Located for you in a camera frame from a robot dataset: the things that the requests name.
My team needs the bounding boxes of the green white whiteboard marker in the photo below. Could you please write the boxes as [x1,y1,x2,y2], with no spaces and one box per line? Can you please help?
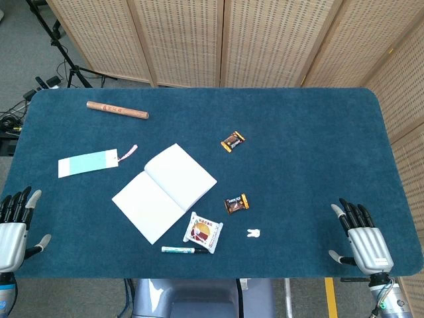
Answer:
[161,245,210,255]

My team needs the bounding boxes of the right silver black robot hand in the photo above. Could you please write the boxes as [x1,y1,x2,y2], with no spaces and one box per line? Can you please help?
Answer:
[328,197,395,276]

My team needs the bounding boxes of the open white lined notebook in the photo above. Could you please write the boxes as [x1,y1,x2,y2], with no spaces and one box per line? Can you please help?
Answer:
[111,142,219,245]

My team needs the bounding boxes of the black tripod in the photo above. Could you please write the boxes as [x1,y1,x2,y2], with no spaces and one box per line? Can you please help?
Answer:
[25,0,109,89]

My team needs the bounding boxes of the floor cable bundle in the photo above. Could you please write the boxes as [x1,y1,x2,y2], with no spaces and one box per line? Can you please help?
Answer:
[0,97,32,137]

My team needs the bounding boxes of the wicker folding screen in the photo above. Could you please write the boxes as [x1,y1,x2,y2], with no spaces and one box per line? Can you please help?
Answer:
[46,0,424,318]

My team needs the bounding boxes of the black power adapter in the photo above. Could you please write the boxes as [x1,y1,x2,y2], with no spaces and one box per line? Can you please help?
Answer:
[34,76,62,90]

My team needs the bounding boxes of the light green bookmark with tassel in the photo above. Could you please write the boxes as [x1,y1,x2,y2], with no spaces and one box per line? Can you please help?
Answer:
[58,144,138,179]

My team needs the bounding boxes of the small brown orange candy packet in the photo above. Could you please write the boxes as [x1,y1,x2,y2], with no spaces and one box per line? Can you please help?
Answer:
[220,131,246,154]

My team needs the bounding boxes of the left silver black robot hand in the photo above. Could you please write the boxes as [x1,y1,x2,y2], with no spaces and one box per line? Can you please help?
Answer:
[0,186,52,273]

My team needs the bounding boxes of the brown wooden stick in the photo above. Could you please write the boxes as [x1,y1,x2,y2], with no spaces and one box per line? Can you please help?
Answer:
[86,101,150,121]

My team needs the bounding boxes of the white snack packet burger print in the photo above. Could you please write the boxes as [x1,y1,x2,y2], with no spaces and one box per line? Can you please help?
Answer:
[183,211,224,254]

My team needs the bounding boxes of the blue carpet table cover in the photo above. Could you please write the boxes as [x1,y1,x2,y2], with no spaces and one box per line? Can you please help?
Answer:
[0,86,417,279]

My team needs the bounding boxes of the yellow floor tape strip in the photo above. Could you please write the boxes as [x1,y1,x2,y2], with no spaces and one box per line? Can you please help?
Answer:
[324,278,339,318]

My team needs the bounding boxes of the brown orange Nescafe candy packet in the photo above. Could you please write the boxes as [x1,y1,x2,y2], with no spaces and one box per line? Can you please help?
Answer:
[224,193,250,216]

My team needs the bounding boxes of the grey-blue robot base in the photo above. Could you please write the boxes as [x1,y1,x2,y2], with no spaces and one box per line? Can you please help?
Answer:
[132,278,276,318]

